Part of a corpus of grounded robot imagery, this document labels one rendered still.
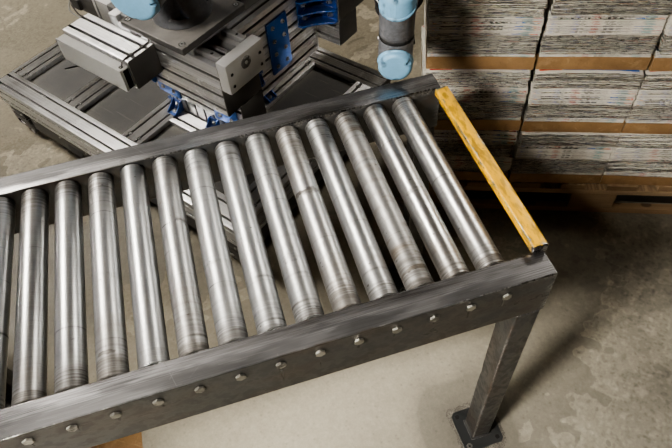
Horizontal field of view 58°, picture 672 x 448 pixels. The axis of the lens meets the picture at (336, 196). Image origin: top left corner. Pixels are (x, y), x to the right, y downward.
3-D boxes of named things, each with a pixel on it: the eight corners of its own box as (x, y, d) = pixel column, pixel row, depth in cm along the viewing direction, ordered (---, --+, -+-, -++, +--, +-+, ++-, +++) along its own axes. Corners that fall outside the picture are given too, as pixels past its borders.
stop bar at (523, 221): (448, 91, 131) (449, 84, 130) (549, 250, 104) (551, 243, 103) (434, 95, 131) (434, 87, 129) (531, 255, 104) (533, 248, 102)
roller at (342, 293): (301, 125, 130) (282, 118, 127) (371, 312, 101) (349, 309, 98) (287, 141, 133) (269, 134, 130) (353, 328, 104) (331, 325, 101)
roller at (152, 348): (148, 173, 128) (140, 156, 124) (175, 378, 99) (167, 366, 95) (124, 179, 127) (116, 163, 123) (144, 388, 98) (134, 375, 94)
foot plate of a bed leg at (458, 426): (488, 395, 170) (488, 393, 169) (511, 445, 161) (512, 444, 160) (443, 409, 168) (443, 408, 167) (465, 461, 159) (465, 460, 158)
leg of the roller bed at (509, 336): (482, 413, 167) (528, 284, 114) (491, 434, 163) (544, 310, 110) (462, 420, 166) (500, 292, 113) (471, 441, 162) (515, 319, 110)
